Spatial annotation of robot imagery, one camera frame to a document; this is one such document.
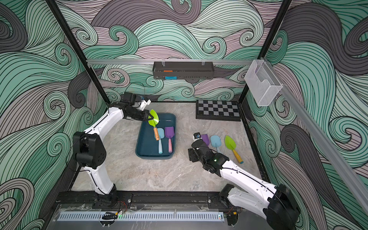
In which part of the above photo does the green shovel brown handle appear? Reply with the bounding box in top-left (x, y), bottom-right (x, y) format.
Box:
top-left (148, 109), bottom-right (159, 140)

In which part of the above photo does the light blue shovel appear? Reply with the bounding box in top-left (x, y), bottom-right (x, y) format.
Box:
top-left (210, 135), bottom-right (222, 153)
top-left (158, 128), bottom-right (165, 154)

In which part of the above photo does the purple shovel pink handle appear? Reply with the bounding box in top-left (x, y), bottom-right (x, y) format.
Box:
top-left (201, 134), bottom-right (210, 146)
top-left (164, 126), bottom-right (174, 153)

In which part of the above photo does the dark teal storage box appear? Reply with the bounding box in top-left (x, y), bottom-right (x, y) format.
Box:
top-left (135, 113), bottom-right (176, 160)

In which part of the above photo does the green shovel yellow handle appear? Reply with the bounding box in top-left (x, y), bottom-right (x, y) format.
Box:
top-left (224, 135), bottom-right (243, 164)

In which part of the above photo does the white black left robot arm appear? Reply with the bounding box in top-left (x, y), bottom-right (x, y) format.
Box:
top-left (72, 93), bottom-right (153, 195)

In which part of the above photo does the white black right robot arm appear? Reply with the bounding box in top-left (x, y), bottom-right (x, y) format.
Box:
top-left (188, 139), bottom-right (301, 230)

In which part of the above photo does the black white chessboard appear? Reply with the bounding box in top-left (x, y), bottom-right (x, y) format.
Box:
top-left (195, 100), bottom-right (241, 122)

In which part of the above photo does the white perforated strip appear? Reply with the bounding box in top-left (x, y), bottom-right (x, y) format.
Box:
top-left (57, 211), bottom-right (225, 222)

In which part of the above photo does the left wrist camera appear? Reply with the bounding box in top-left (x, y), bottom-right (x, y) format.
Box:
top-left (138, 97), bottom-right (151, 111)

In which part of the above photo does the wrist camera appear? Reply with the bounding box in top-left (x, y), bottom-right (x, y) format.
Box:
top-left (194, 132), bottom-right (201, 141)
top-left (138, 97), bottom-right (151, 111)

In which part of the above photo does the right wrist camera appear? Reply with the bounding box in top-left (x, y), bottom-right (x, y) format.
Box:
top-left (194, 132), bottom-right (201, 141)

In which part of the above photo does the black wall shelf tray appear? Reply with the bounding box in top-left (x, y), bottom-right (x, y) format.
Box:
top-left (152, 62), bottom-right (215, 80)

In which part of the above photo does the aluminium back rail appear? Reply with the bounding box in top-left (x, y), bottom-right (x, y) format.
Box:
top-left (86, 58), bottom-right (253, 66)

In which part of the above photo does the aluminium rail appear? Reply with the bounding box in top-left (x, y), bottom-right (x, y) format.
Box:
top-left (263, 57), bottom-right (368, 215)
top-left (86, 58), bottom-right (253, 66)

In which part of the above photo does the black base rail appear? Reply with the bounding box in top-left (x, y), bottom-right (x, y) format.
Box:
top-left (56, 191), bottom-right (240, 211)

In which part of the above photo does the clear acrylic wall holder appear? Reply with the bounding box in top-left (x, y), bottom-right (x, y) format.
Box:
top-left (244, 59), bottom-right (283, 107)

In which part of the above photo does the aluminium right rail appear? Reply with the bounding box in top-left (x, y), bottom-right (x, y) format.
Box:
top-left (263, 57), bottom-right (368, 215)

